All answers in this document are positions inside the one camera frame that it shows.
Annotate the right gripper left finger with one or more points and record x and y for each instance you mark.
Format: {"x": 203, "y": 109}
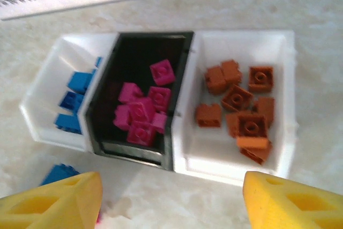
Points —
{"x": 48, "y": 207}

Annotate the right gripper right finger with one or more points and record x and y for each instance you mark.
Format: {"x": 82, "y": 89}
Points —
{"x": 289, "y": 207}

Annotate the long orange lego brick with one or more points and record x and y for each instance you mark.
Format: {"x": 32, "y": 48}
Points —
{"x": 266, "y": 108}

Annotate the white plastic bin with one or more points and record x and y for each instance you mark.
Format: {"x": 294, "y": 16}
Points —
{"x": 48, "y": 92}
{"x": 284, "y": 92}

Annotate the black plastic bin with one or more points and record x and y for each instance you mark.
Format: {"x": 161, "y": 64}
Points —
{"x": 134, "y": 49}

